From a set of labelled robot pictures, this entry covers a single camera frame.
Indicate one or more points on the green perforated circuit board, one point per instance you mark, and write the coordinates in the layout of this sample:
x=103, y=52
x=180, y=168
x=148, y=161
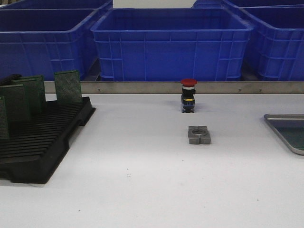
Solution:
x=294, y=136
x=68, y=88

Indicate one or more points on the green board behind left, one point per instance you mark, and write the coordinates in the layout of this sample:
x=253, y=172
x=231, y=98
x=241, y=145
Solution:
x=35, y=91

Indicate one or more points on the black slotted board rack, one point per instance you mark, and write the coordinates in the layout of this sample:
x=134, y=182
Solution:
x=35, y=148

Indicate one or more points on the dark green board left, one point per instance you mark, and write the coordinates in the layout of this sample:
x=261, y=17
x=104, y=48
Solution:
x=16, y=103

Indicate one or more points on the silver metal tray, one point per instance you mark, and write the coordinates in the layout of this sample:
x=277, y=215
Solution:
x=275, y=121

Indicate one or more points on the green board at left edge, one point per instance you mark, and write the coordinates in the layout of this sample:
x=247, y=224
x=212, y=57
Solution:
x=4, y=129

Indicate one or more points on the red emergency stop button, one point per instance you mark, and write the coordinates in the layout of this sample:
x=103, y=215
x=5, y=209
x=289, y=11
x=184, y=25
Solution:
x=187, y=97

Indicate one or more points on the grey split clamp block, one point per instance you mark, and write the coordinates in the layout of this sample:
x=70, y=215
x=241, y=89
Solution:
x=199, y=135

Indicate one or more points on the centre blue plastic crate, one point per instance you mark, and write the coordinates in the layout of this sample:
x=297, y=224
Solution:
x=171, y=44

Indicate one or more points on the blue plastic crate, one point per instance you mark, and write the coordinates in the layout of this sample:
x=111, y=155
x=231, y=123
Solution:
x=275, y=50
x=42, y=42
x=171, y=44

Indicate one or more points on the white panel behind crates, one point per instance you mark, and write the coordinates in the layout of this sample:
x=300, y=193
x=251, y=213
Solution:
x=142, y=4

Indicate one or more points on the left blue plastic crate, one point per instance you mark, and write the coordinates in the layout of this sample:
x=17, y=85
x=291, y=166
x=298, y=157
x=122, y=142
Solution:
x=42, y=42

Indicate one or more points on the far right blue crate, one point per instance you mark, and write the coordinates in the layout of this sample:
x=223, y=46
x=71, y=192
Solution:
x=246, y=3

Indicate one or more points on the right blue plastic crate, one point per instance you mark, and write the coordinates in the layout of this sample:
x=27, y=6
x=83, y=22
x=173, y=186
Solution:
x=275, y=50

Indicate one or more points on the far left blue crate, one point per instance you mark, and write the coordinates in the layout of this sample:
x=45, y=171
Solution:
x=57, y=4

